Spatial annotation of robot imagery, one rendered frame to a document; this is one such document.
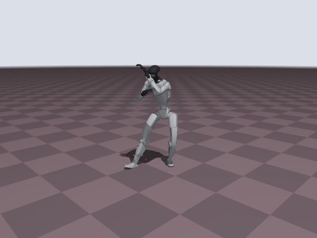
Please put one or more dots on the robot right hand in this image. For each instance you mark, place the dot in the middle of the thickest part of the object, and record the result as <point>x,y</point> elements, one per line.
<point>145,92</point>

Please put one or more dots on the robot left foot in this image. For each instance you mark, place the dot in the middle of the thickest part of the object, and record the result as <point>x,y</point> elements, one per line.
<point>169,163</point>

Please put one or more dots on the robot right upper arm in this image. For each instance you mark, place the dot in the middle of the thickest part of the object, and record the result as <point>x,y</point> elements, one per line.
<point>146,86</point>

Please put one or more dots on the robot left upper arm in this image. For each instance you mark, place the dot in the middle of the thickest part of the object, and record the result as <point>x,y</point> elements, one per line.
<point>166,86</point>

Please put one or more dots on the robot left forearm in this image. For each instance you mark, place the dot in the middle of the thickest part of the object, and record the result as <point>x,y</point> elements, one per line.
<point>153,84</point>

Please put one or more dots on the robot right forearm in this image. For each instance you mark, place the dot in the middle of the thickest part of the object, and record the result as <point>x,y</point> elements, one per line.
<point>140,96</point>

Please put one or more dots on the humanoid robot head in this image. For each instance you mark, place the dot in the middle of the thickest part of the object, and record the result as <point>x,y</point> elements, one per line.
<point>154,70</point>

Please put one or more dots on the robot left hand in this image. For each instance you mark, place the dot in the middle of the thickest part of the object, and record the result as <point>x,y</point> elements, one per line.
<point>146,73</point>

